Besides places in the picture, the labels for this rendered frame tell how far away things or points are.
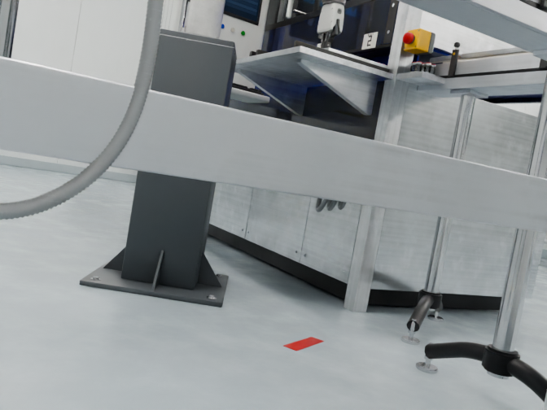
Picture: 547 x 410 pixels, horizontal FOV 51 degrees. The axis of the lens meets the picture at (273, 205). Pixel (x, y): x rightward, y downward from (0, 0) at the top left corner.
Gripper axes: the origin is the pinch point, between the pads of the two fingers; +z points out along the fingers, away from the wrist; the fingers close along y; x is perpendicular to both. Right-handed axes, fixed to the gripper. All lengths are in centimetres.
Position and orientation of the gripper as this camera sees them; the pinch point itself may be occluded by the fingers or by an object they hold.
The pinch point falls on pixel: (325, 48)
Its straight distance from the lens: 211.3
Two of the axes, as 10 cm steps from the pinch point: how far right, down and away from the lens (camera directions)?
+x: -8.6, -1.2, -4.9
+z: -1.7, 9.8, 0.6
